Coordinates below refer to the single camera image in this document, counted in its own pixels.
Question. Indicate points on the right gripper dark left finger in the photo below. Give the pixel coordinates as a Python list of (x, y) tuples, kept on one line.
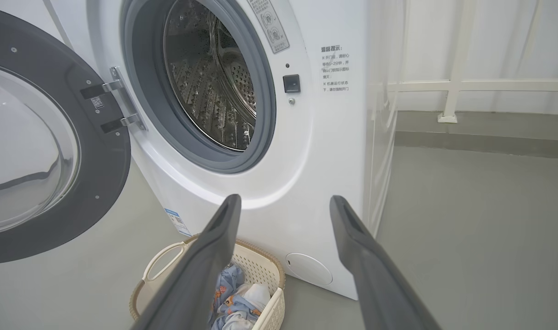
[(191, 284)]

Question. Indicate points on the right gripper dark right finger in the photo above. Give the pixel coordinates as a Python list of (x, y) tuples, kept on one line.
[(379, 284)]

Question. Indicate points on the blue garment with orange print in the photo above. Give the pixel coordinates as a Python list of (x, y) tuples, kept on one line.
[(228, 282)]

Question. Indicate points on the blue and white printed garment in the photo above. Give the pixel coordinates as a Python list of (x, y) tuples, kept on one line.
[(251, 298)]

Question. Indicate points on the grey washing machine door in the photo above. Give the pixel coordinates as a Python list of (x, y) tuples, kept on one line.
[(100, 183)]

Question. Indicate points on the white front-load washing machine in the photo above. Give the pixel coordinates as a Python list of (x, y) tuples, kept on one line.
[(315, 160)]

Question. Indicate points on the steel washing machine drum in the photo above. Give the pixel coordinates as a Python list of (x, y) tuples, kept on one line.
[(205, 82)]

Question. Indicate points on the metal washer door hinge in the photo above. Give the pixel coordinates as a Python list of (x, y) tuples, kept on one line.
[(123, 91)]

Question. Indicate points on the black square door lock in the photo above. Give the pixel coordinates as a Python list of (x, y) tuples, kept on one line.
[(291, 84)]

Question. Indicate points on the blue energy label sticker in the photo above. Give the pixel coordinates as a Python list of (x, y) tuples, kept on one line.
[(178, 222)]

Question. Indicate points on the cream perforated laundry basket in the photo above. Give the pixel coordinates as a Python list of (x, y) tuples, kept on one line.
[(256, 270)]

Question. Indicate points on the round white filter cover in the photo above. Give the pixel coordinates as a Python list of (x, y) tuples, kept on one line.
[(308, 269)]

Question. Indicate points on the white metal railing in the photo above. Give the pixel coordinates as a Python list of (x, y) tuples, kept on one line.
[(453, 85)]

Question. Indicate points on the grey warning pictogram sticker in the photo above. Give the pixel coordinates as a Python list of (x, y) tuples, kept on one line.
[(269, 23)]

